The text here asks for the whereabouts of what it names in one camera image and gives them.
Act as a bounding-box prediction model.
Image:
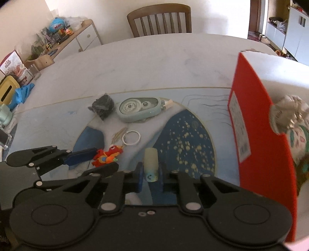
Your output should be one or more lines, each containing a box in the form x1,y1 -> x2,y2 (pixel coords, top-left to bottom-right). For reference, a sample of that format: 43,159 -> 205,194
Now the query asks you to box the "red toy keychain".
93,128 -> 141,167

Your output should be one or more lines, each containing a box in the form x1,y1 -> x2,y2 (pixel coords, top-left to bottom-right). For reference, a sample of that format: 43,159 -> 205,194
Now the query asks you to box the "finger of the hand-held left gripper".
34,162 -> 119,193
6,145 -> 98,176

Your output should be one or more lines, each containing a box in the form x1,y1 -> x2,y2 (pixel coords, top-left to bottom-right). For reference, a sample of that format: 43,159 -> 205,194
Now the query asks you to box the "clear plastic bag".
65,16 -> 84,31

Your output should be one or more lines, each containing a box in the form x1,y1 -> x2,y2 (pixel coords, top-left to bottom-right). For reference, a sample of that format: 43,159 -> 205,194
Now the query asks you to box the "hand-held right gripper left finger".
60,162 -> 144,215

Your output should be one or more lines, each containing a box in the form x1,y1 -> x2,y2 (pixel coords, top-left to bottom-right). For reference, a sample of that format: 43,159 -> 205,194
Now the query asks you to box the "red white carton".
0,49 -> 35,85

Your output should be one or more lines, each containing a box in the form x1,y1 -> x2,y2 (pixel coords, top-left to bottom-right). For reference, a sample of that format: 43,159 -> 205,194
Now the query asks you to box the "yellow tissue box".
0,75 -> 20,103

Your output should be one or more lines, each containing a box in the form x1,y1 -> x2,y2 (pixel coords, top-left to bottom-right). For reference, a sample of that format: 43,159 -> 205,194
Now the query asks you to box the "blue correction tape dispenser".
116,96 -> 173,123

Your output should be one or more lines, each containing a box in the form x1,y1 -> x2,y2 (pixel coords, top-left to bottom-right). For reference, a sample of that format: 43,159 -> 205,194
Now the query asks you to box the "wooden slat-back chair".
127,3 -> 193,38

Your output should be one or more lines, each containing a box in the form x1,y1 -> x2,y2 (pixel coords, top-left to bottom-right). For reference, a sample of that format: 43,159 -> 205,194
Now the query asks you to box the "blue patterned place mat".
9,86 -> 233,206

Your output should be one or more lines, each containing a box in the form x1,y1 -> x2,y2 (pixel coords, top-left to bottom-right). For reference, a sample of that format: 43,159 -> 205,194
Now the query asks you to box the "patterned doormat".
247,31 -> 261,43

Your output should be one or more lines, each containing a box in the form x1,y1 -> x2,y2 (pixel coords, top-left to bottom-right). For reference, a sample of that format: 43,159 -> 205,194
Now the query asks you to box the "dark crumpled wrapper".
88,93 -> 115,121

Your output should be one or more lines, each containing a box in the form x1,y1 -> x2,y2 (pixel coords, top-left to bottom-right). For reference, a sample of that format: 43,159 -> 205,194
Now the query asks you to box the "white green plastic bag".
285,125 -> 309,170

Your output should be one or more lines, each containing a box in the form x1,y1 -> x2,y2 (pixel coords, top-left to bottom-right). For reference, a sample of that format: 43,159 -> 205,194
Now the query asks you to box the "pale green glue stick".
143,147 -> 159,182

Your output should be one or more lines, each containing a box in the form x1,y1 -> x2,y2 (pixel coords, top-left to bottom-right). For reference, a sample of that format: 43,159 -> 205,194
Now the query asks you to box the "clear plastic case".
0,127 -> 13,149

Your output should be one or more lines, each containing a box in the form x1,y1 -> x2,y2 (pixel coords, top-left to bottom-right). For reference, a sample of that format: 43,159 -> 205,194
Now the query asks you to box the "silver foil snack bag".
269,95 -> 309,135

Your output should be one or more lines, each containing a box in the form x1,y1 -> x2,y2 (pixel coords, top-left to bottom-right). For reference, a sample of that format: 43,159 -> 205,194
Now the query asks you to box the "blue globe toy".
49,17 -> 66,32

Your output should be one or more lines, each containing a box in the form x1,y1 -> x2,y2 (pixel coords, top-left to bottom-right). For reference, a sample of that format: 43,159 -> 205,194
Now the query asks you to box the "clear glass jar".
24,64 -> 42,81

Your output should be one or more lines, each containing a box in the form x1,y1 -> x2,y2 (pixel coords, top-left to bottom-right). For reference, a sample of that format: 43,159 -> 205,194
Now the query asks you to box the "white wooden sideboard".
24,19 -> 102,64

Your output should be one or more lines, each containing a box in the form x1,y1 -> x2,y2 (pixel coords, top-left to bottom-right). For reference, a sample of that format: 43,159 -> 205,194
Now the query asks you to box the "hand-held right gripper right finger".
158,162 -> 245,215

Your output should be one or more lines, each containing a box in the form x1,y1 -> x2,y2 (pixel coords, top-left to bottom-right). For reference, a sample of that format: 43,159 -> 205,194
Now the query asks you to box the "white hallway cabinet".
264,6 -> 309,67

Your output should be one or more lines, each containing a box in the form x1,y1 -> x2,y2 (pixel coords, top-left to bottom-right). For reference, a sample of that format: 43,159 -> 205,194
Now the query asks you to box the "small wooden box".
31,54 -> 55,71

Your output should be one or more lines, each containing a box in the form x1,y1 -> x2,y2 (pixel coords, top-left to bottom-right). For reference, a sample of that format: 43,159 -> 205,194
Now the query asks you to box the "brown wooden door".
250,0 -> 260,33

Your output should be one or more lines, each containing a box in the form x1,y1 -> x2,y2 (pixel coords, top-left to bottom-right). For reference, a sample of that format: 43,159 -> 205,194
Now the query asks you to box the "mint green cup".
0,104 -> 14,126

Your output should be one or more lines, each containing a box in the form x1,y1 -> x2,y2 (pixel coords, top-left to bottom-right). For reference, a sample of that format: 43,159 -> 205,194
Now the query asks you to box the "red white cardboard box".
227,49 -> 309,244

